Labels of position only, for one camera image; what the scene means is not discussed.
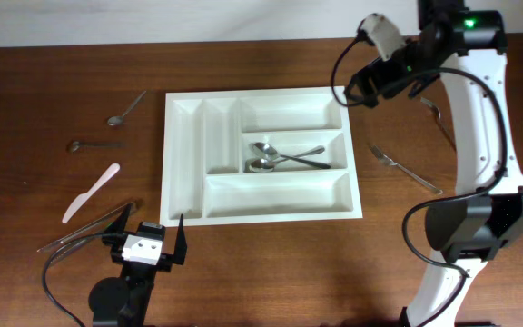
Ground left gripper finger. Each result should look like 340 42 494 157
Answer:
173 214 187 265
102 203 132 245

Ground steel fork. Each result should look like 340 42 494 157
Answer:
370 145 443 195
420 97 457 151

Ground steel tablespoon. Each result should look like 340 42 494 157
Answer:
245 144 327 173
251 141 332 171

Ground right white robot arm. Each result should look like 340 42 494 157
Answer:
340 1 523 326

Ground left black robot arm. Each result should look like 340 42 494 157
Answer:
88 203 187 326

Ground long steel tongs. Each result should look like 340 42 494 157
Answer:
37 201 140 253

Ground pink plastic knife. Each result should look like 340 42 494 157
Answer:
62 163 121 223

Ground small dark teaspoon lower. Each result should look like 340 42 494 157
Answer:
67 141 123 153

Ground small steel teaspoon upper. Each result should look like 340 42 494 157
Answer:
106 90 147 126

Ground white plastic cutlery tray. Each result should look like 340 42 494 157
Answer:
159 86 363 227

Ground left black camera cable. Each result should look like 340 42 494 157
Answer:
40 232 124 327

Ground black camera cable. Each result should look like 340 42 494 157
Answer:
331 29 510 327
40 232 124 327

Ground right black camera cable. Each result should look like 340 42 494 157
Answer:
331 29 510 327

